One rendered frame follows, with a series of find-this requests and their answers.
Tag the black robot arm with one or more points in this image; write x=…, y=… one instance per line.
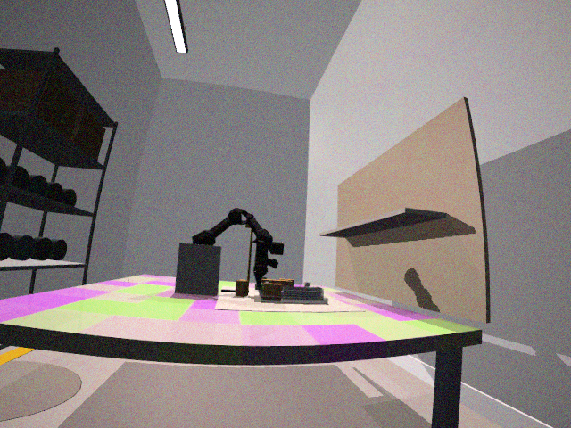
x=264, y=241

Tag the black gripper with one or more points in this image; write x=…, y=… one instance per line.
x=259, y=269

